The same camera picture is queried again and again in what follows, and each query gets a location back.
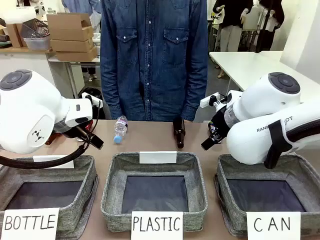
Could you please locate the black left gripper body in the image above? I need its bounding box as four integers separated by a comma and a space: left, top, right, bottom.
74, 122, 96, 143

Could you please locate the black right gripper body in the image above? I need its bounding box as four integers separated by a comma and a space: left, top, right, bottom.
210, 106, 231, 138

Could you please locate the blue Pepsi can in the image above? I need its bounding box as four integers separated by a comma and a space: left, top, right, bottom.
208, 121, 219, 135

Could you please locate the clear plastic water bottle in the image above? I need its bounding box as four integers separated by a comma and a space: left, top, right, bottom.
113, 116, 130, 145

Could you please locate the brown glass bottle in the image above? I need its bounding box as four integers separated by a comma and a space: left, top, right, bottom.
44, 132, 62, 146
172, 116, 186, 150

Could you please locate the grey fabric basket labelled bottle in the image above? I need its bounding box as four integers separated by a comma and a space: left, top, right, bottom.
0, 154, 99, 240

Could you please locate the grey fabric basket labelled can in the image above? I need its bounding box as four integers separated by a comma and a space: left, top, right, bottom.
214, 152, 320, 237

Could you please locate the grey fabric basket labelled plastic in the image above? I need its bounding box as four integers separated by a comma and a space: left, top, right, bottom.
100, 151, 209, 232

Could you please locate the large white CAN label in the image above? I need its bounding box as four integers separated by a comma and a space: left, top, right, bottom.
245, 211, 302, 240

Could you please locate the black mesh basket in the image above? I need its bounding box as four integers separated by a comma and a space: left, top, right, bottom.
20, 18, 51, 39

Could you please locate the small white PLASTIC label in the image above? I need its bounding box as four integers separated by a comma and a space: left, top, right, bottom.
139, 150, 178, 165

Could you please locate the large white table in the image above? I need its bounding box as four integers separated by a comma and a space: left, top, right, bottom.
208, 50, 320, 104

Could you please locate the person in beige trousers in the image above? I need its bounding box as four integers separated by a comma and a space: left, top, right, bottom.
212, 0, 254, 53

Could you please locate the person in denim shirt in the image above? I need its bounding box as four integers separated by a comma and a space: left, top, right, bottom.
99, 0, 209, 123

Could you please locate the large white PLASTIC label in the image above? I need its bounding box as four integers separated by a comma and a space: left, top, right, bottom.
130, 210, 184, 240

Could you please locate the clear plastic container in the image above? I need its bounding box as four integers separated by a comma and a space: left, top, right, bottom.
23, 36, 52, 50

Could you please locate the wooden desk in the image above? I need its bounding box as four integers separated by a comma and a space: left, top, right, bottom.
0, 47, 56, 76

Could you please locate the large white BOTTLE label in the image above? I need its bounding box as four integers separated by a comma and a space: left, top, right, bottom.
0, 207, 61, 240

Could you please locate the person in black clothes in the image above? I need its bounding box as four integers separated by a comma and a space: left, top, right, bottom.
257, 0, 285, 51

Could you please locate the small brown cardboard box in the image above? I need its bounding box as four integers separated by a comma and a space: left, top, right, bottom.
5, 22, 28, 48

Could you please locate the person in light blue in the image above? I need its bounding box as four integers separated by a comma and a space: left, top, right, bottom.
61, 0, 103, 16

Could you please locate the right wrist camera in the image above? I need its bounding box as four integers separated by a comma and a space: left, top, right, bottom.
199, 92, 228, 109

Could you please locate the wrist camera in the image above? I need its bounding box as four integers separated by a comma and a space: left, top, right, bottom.
82, 93, 104, 107
199, 92, 228, 109

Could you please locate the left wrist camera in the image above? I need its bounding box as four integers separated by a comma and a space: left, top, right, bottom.
82, 93, 104, 107

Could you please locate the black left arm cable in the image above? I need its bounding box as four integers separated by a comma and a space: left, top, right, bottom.
0, 99, 105, 170

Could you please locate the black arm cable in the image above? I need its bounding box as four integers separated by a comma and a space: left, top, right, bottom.
0, 99, 105, 170
264, 119, 320, 170

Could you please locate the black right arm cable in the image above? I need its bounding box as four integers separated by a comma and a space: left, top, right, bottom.
264, 119, 320, 170

